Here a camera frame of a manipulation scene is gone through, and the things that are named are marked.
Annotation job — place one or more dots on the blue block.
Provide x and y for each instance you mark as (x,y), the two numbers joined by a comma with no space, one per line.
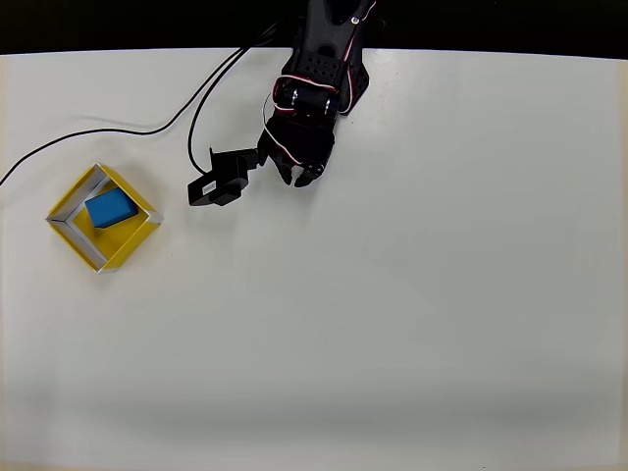
(109,208)

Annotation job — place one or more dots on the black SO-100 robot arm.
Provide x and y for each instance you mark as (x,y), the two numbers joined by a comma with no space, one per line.
(324,29)

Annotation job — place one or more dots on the yellow cardboard box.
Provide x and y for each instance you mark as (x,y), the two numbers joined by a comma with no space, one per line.
(122,240)

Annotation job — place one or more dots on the black webcam with mount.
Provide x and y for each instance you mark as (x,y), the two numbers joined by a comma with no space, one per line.
(221,184)

